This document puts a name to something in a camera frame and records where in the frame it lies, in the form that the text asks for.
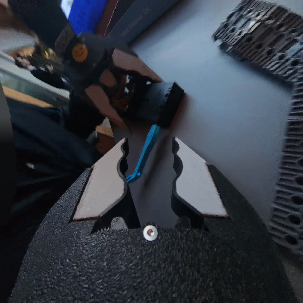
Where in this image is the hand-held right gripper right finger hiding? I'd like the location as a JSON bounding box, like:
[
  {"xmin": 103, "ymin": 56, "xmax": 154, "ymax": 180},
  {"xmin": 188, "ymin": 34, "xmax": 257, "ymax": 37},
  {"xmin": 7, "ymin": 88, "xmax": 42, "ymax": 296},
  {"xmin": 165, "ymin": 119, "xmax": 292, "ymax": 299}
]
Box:
[{"xmin": 172, "ymin": 137, "xmax": 229, "ymax": 218}]

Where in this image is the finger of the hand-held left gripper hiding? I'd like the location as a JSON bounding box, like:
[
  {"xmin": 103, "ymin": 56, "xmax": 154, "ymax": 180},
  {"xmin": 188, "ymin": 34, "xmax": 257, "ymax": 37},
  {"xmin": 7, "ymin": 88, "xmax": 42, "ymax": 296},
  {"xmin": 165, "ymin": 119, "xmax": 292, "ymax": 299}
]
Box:
[
  {"xmin": 85, "ymin": 83, "xmax": 129, "ymax": 130},
  {"xmin": 111, "ymin": 48, "xmax": 164, "ymax": 84}
]

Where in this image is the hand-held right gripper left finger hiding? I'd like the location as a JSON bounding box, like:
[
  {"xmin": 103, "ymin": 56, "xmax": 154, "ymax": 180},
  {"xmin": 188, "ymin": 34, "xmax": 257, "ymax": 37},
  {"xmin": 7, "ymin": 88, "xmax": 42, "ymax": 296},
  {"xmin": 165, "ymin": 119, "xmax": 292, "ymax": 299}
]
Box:
[{"xmin": 72, "ymin": 137, "xmax": 130, "ymax": 222}]

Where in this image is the black controller box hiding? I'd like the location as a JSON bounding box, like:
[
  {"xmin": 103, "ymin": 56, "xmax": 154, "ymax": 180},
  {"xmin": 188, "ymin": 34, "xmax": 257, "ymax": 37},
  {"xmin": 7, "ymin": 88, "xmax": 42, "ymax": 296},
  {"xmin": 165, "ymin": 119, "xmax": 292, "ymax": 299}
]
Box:
[{"xmin": 125, "ymin": 82, "xmax": 185, "ymax": 129}]

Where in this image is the blue plastic lever tool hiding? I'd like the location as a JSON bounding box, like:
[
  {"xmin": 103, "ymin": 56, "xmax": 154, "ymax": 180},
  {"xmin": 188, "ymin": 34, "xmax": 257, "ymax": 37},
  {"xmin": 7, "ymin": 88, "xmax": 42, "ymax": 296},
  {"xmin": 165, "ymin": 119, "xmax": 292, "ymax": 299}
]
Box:
[{"xmin": 126, "ymin": 124, "xmax": 161, "ymax": 184}]

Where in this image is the grey desk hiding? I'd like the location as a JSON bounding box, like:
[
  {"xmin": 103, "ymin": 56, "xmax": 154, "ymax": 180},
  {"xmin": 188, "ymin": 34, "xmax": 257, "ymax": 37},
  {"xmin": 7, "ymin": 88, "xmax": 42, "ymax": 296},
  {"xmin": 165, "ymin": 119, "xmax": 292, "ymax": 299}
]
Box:
[{"xmin": 111, "ymin": 0, "xmax": 303, "ymax": 303}]

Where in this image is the blue plastic crate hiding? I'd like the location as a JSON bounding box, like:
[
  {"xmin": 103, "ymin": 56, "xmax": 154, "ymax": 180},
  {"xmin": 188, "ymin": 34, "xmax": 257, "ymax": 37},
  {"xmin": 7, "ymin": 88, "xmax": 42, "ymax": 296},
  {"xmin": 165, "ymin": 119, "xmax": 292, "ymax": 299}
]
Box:
[{"xmin": 60, "ymin": 0, "xmax": 110, "ymax": 36}]

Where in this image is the grey studded track strip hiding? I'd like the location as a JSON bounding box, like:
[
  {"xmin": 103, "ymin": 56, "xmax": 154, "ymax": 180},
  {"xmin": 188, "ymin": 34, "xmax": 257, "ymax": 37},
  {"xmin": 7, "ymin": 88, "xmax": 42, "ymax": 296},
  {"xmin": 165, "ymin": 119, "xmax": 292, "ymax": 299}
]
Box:
[
  {"xmin": 212, "ymin": 0, "xmax": 303, "ymax": 84},
  {"xmin": 269, "ymin": 66, "xmax": 303, "ymax": 257}
]

